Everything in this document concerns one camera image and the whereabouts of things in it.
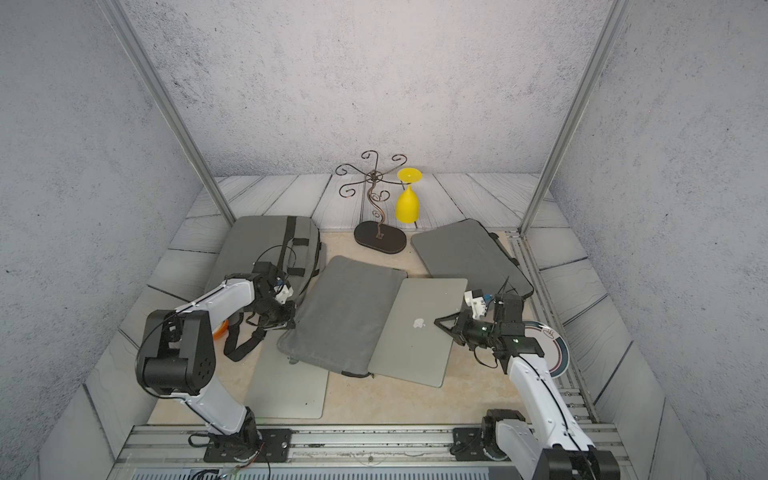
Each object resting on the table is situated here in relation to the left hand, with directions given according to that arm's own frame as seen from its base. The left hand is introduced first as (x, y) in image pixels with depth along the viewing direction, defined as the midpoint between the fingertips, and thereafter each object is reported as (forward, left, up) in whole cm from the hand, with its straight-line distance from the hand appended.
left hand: (297, 323), depth 92 cm
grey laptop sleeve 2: (+29, -56, -1) cm, 63 cm away
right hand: (-8, -40, +13) cm, 43 cm away
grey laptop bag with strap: (+32, +8, +2) cm, 33 cm away
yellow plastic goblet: (+30, -34, +21) cm, 50 cm away
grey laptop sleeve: (+2, -13, +2) cm, 13 cm away
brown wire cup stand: (+38, -23, -1) cm, 44 cm away
